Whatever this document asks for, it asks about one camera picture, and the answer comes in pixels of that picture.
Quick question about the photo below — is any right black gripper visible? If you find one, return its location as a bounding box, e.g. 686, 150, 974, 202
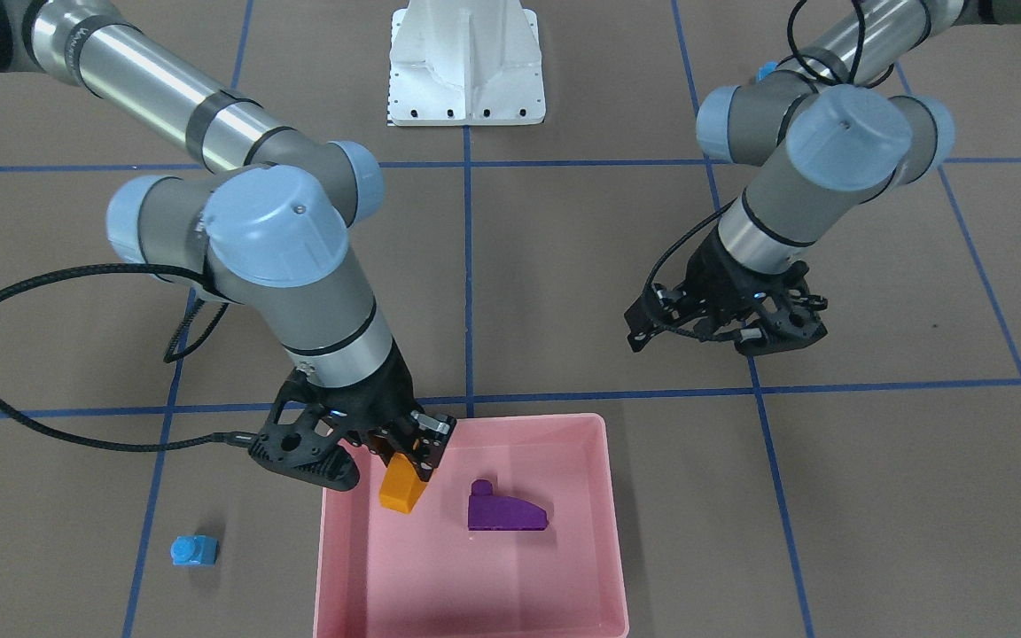
303, 342, 457, 482

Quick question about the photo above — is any small blue block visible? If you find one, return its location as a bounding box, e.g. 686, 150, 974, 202
169, 534, 218, 568

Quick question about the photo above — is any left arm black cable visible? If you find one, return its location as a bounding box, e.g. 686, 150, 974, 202
643, 0, 901, 342

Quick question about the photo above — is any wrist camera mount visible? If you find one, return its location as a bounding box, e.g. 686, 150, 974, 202
247, 370, 360, 492
733, 260, 828, 358

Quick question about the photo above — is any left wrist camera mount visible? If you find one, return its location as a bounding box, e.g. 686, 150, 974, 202
733, 260, 828, 358

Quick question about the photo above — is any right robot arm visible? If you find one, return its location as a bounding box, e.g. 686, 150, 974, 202
0, 1, 456, 490

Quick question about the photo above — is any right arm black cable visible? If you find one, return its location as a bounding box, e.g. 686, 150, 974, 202
0, 262, 263, 453

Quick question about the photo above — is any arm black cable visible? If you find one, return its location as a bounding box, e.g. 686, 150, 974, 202
643, 0, 901, 342
0, 262, 263, 453

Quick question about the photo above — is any purple wedge block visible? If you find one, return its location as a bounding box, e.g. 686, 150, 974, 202
466, 478, 549, 532

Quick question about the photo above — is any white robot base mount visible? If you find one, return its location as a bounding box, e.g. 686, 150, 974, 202
386, 1, 547, 127

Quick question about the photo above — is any pink plastic box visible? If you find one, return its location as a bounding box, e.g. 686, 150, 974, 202
313, 413, 629, 637

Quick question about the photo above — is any long blue block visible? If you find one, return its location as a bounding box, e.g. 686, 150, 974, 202
753, 60, 782, 84

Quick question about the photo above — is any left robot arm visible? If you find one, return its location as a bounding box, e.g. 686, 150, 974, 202
625, 1, 1021, 356

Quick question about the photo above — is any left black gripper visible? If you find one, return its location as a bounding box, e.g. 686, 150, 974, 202
624, 235, 768, 353

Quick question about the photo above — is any orange wedge block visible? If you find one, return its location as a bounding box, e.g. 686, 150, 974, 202
378, 453, 428, 514

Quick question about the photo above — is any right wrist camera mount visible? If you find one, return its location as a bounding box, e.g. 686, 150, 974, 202
247, 370, 360, 492

